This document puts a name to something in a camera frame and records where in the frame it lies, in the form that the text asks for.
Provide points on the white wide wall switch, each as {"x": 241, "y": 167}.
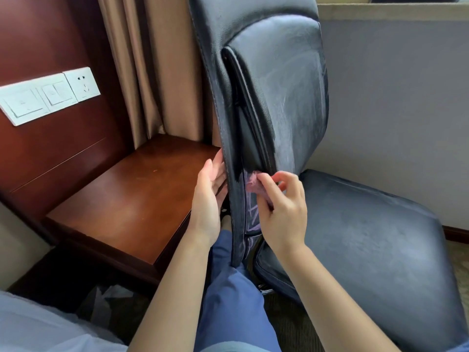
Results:
{"x": 22, "y": 104}

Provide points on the light blue shirt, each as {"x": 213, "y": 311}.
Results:
{"x": 234, "y": 348}

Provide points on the dark wooden baseboard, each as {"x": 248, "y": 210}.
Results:
{"x": 456, "y": 234}

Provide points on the white small wall switch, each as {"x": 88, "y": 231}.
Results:
{"x": 56, "y": 93}

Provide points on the white plastic bag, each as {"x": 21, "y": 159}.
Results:
{"x": 99, "y": 304}

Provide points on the brown wooden nightstand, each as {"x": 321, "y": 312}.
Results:
{"x": 128, "y": 201}

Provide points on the person's left forearm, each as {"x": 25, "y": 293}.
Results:
{"x": 172, "y": 296}

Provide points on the beige window sill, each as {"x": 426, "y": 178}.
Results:
{"x": 384, "y": 11}

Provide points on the dark wooden wall panel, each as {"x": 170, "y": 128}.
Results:
{"x": 36, "y": 32}

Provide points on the person's right hand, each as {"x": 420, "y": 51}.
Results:
{"x": 289, "y": 219}

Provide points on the black leather chair backrest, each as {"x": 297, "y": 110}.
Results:
{"x": 285, "y": 87}

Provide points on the pink cleaning cloth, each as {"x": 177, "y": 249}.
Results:
{"x": 253, "y": 185}

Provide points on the beige curtain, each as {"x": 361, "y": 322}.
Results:
{"x": 165, "y": 69}

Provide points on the blue trousers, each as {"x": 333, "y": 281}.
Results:
{"x": 231, "y": 304}

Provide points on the person's left hand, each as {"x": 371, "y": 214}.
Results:
{"x": 205, "y": 205}

